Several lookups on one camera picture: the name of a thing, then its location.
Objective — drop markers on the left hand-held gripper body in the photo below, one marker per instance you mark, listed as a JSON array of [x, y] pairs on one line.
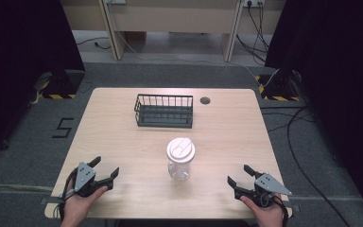
[[85, 176]]

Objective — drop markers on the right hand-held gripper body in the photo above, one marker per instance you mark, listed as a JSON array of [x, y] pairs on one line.
[[267, 184]]

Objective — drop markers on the person's right hand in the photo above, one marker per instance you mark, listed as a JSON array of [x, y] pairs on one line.
[[267, 216]]

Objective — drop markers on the person's left hand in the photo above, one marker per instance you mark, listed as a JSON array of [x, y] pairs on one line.
[[77, 208]]

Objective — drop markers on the clear cup with white lid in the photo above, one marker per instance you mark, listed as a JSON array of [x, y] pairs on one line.
[[181, 151]]

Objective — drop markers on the stand base with hazard tape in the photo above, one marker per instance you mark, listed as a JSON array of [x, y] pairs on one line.
[[63, 85], [279, 86]]

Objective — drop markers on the black curtain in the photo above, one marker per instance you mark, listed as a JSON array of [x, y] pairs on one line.
[[337, 78], [22, 63]]

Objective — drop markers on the white power strip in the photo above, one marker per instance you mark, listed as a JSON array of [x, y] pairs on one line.
[[252, 2], [116, 1]]

